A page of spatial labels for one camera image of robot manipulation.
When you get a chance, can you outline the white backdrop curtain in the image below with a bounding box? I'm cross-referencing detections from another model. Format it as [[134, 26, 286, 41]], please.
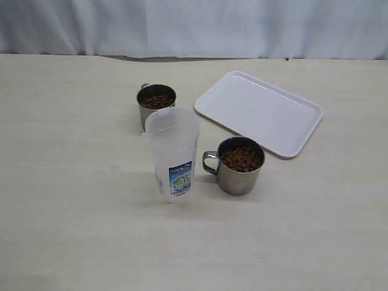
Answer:
[[1, 1, 387, 59]]

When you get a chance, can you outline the steel mug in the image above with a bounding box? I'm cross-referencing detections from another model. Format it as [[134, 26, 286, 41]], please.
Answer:
[[136, 83, 176, 130], [202, 136, 266, 196]]

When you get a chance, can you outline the clear plastic pitcher with label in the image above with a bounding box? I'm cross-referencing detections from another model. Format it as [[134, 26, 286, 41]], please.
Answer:
[[143, 107, 199, 202]]

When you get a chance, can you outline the white plastic tray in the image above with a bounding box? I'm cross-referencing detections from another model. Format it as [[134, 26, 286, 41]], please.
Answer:
[[194, 71, 324, 159]]

